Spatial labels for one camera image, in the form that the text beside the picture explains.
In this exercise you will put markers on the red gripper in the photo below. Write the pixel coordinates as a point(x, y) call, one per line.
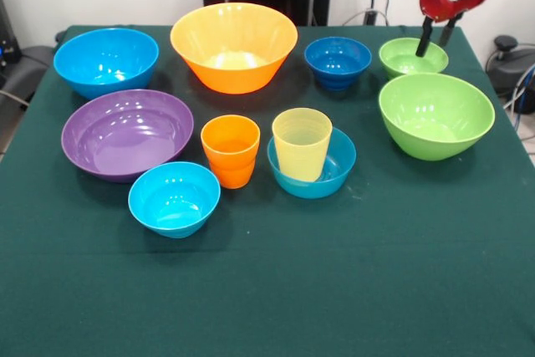
point(434, 3)

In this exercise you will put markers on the small green bowl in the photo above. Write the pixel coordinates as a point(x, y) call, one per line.
point(401, 60)

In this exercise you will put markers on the small dark blue bowl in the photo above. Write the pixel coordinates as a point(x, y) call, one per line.
point(337, 64)

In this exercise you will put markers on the translucent blue ridged bowl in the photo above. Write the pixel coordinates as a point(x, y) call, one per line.
point(340, 164)

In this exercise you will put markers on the yellow cup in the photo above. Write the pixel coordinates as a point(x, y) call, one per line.
point(301, 152)

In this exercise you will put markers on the black power adapter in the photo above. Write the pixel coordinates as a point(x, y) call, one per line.
point(370, 17)

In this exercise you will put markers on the large green bowl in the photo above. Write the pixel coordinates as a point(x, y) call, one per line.
point(434, 114)

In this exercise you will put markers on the large orange bowl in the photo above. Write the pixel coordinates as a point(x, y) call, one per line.
point(234, 35)

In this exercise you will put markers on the orange cup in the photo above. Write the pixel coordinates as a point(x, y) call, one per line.
point(230, 164)

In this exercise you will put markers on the dark green tablecloth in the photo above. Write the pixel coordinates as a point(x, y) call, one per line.
point(292, 269)

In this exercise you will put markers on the small light blue bowl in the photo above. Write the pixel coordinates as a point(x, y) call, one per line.
point(173, 202)

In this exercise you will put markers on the purple bowl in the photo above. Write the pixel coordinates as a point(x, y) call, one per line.
point(125, 135)

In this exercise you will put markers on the large blue bowl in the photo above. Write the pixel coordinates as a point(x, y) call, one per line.
point(104, 60)

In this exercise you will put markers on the dark grey seat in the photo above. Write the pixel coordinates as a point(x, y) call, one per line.
point(33, 64)

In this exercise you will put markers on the black electronic device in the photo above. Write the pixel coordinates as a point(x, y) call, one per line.
point(8, 47)

